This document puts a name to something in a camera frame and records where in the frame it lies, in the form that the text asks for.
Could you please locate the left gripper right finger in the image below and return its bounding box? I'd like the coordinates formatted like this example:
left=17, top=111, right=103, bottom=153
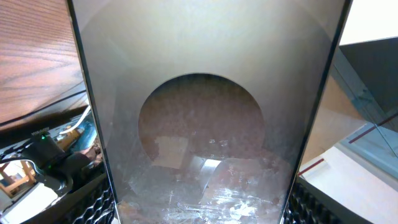
left=282, top=177, right=371, bottom=224

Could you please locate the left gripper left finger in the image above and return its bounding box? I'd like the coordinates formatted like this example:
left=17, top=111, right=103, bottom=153
left=25, top=174, right=116, bottom=224

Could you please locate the Galaxy S25 Ultra smartphone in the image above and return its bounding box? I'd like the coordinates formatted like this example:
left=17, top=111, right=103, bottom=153
left=67, top=0, right=351, bottom=223

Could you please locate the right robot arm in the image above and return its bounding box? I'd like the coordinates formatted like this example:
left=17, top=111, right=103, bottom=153
left=1, top=131, right=105, bottom=196

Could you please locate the white power strip cord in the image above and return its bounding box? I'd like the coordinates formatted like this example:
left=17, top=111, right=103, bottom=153
left=58, top=105, right=92, bottom=135

